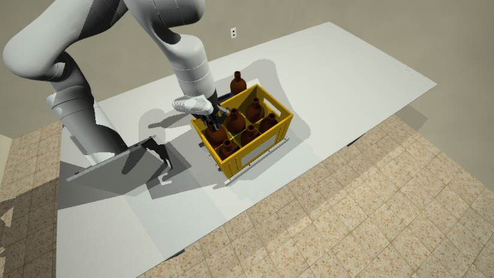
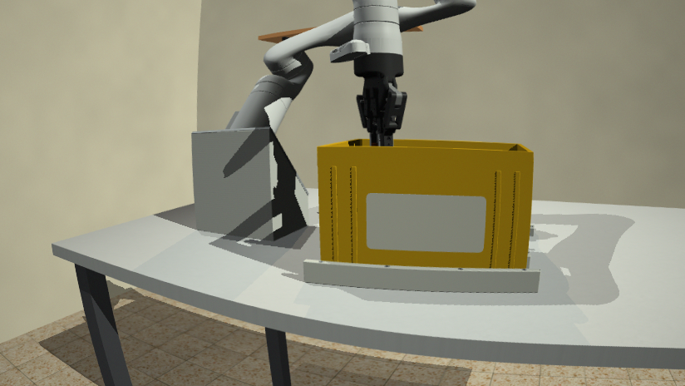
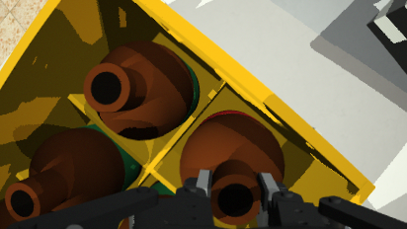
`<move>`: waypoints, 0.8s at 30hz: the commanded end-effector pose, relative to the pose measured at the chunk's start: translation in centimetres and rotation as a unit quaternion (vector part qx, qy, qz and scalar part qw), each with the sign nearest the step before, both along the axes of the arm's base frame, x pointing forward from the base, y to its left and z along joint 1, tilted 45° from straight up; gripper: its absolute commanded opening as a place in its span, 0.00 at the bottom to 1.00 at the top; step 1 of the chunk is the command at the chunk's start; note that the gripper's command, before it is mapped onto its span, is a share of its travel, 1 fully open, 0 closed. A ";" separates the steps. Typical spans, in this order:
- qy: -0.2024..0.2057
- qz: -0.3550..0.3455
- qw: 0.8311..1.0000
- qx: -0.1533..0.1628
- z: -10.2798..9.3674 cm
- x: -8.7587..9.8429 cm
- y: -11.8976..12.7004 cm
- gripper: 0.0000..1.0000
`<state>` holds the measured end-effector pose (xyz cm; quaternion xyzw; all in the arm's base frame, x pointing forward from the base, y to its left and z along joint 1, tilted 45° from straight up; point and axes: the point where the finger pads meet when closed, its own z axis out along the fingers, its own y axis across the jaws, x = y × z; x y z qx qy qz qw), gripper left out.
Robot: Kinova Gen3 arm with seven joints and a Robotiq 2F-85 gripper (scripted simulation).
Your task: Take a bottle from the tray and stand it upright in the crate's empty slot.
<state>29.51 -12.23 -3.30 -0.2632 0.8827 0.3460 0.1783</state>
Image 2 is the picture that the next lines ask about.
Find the yellow crate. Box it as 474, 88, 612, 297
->
319, 139, 534, 269

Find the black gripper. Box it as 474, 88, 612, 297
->
353, 52, 407, 146

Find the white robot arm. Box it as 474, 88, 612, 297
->
225, 0, 476, 134

